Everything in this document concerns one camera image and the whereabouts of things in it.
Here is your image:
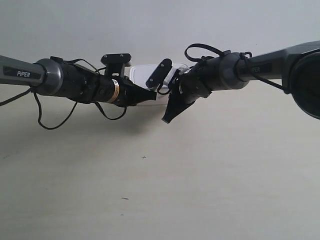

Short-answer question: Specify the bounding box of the white lidded plastic container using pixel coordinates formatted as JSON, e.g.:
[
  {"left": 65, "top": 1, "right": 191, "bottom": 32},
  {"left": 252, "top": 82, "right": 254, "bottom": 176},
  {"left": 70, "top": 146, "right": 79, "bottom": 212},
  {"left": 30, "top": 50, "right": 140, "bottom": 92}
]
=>
[{"left": 128, "top": 62, "right": 190, "bottom": 107}]

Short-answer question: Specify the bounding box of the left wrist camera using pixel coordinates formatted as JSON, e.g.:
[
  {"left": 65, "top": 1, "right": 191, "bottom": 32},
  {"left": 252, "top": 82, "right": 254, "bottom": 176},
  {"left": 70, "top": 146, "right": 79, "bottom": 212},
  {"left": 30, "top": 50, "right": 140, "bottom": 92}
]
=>
[{"left": 100, "top": 53, "right": 132, "bottom": 78}]

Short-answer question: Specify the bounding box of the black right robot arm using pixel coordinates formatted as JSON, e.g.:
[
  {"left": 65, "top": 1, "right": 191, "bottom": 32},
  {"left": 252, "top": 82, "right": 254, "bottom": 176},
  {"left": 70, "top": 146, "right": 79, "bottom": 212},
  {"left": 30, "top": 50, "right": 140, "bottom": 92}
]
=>
[{"left": 162, "top": 40, "right": 320, "bottom": 124}]

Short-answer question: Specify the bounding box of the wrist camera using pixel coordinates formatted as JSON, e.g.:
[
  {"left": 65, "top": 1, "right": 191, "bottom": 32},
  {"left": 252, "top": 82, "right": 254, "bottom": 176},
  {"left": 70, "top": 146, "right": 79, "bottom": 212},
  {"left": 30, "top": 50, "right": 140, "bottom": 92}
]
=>
[
  {"left": 100, "top": 53, "right": 132, "bottom": 78},
  {"left": 145, "top": 58, "right": 181, "bottom": 92}
]

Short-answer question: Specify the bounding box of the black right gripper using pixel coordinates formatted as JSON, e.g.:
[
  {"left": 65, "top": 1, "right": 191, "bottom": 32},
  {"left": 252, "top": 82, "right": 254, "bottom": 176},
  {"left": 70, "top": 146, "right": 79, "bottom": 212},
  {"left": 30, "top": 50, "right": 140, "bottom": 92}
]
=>
[{"left": 161, "top": 74, "right": 196, "bottom": 124}]

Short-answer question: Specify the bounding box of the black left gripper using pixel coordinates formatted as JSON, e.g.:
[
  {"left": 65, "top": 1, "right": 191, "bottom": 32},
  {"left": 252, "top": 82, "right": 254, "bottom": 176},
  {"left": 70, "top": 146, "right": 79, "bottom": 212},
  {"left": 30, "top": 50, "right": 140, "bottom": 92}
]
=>
[{"left": 98, "top": 76, "right": 157, "bottom": 107}]

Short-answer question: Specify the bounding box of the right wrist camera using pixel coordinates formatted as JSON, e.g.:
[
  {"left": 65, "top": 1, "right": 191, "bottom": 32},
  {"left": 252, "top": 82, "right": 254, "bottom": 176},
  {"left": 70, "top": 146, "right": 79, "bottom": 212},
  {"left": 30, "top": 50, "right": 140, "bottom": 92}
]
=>
[{"left": 145, "top": 58, "right": 181, "bottom": 92}]

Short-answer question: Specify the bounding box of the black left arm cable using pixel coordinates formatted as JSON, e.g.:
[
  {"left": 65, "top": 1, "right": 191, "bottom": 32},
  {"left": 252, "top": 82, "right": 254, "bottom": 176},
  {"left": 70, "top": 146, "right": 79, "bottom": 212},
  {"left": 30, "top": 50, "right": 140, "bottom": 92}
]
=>
[{"left": 0, "top": 58, "right": 128, "bottom": 130}]

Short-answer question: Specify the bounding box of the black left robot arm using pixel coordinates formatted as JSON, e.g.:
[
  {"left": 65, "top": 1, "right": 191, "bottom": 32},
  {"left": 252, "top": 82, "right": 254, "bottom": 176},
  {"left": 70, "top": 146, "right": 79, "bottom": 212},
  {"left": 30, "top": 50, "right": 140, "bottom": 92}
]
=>
[{"left": 0, "top": 53, "right": 157, "bottom": 107}]

